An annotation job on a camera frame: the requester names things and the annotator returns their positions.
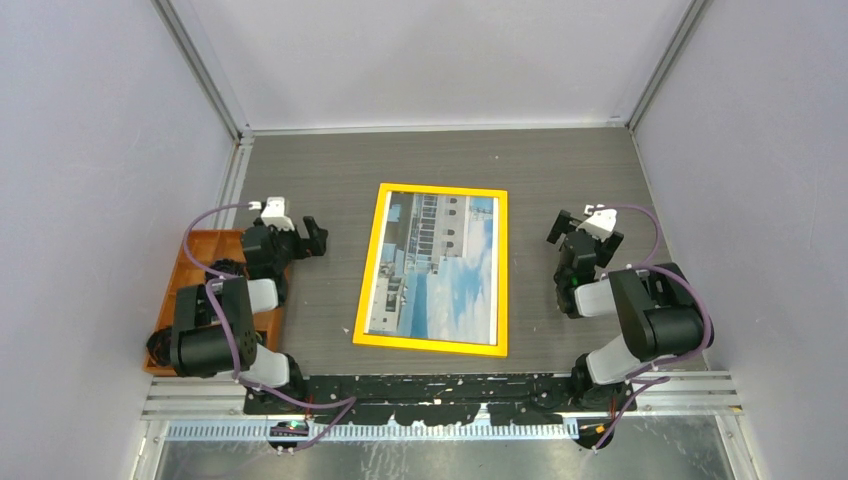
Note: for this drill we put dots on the black coil in tray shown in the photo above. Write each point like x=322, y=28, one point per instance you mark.
x=229, y=266

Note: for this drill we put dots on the aluminium front rail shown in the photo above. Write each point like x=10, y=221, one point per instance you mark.
x=220, y=409

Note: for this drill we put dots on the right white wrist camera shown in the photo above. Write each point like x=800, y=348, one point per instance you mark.
x=599, y=221

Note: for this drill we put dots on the yellow wooden picture frame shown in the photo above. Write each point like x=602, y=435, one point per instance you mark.
x=371, y=265

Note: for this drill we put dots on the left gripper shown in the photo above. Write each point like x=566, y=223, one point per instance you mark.
x=305, y=248

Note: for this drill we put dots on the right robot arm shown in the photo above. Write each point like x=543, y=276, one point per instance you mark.
x=658, y=315

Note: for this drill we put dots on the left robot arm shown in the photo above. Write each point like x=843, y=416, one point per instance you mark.
x=213, y=330

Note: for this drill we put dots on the black coil outside tray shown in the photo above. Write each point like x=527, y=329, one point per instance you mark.
x=158, y=347

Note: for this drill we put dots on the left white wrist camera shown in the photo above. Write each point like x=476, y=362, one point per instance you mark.
x=274, y=214

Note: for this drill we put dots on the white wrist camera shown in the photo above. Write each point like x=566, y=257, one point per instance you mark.
x=274, y=214
x=599, y=221

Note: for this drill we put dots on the building photo print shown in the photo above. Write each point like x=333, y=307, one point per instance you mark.
x=437, y=265

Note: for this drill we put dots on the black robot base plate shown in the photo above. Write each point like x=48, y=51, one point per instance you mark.
x=450, y=399

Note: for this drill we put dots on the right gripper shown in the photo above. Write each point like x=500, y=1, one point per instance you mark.
x=607, y=248

